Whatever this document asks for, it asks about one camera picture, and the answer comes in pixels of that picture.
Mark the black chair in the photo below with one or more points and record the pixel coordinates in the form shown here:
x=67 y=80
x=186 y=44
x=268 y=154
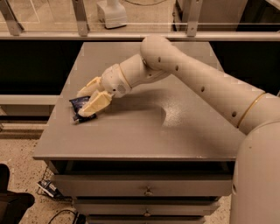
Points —
x=13 y=204

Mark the grey drawer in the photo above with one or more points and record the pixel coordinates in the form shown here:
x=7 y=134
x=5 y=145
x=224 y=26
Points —
x=146 y=207
x=143 y=185

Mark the small blue floor device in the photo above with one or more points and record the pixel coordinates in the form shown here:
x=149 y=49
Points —
x=48 y=187

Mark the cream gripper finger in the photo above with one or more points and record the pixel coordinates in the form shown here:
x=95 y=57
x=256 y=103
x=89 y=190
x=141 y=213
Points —
x=97 y=102
x=94 y=84

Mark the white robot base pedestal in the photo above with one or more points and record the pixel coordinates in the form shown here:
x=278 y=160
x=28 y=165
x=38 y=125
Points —
x=111 y=13

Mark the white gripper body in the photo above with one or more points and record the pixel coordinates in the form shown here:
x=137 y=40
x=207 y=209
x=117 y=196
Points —
x=114 y=80

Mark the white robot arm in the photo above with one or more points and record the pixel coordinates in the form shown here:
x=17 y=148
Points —
x=256 y=113

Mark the metal railing frame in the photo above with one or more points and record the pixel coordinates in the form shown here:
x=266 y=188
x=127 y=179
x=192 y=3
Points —
x=189 y=20

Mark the dark blue snack packet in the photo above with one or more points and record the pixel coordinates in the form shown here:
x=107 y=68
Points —
x=77 y=104

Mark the grey drawer cabinet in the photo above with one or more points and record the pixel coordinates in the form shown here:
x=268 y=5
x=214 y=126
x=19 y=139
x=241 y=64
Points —
x=156 y=129

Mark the top grey drawer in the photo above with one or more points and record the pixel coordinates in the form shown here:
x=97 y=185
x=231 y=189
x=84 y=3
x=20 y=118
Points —
x=143 y=185

